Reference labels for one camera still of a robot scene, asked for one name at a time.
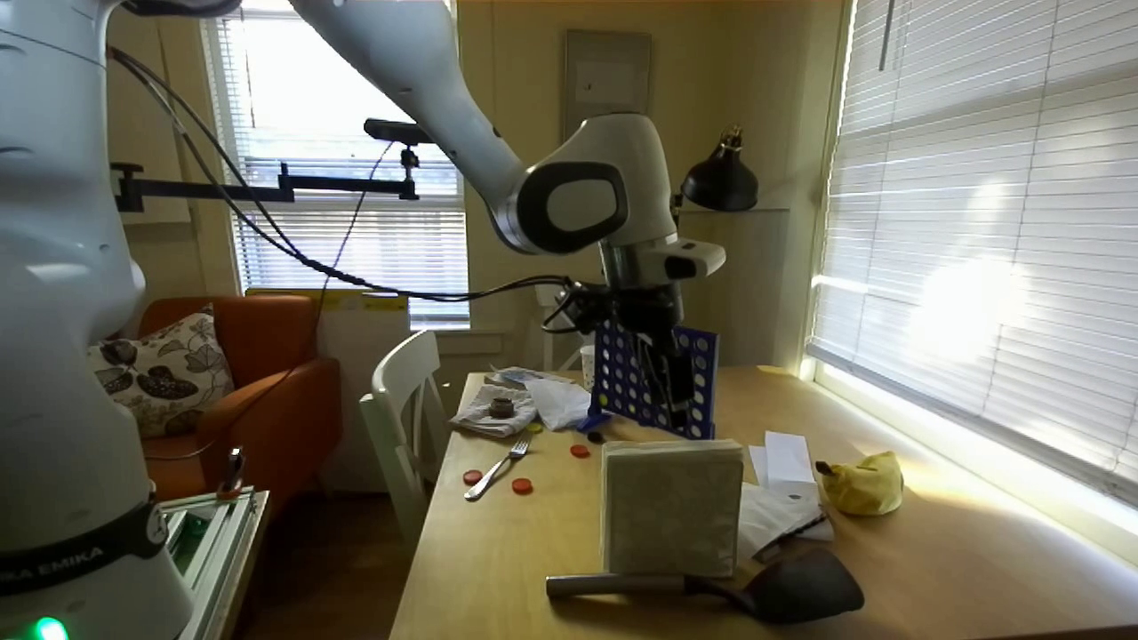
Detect orange armchair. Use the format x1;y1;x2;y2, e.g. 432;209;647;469
139;297;341;509

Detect black desk lamp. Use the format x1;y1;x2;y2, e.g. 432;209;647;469
679;137;758;215

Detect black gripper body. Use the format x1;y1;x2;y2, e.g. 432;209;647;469
564;280;679;352

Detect metal fork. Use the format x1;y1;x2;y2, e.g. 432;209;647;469
462;441;528;501

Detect yellow cloth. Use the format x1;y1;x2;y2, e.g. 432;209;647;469
819;451;906;518

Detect white cloth with cupcake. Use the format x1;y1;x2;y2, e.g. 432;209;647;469
450;394;537;441

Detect window blinds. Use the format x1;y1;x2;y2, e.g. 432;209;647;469
812;0;1138;488

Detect patterned cushion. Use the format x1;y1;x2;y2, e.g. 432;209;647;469
85;312;234;438

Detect white small box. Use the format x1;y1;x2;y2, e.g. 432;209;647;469
750;430;815;488

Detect loose white napkin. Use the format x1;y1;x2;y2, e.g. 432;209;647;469
736;483;823;559

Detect black camera on boom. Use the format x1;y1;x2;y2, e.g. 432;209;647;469
113;117;426;215

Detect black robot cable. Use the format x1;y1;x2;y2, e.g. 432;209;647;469
106;44;583;307

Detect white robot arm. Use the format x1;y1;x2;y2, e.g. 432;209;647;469
0;0;725;640

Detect grey wall panel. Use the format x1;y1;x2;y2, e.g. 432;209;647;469
558;29;655;133

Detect white paper sheet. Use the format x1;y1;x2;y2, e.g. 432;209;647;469
527;379;591;430

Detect white wooden chair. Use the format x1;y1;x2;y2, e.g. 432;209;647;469
360;331;446;556

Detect blue connect four grid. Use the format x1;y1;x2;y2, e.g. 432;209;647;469
591;323;718;441

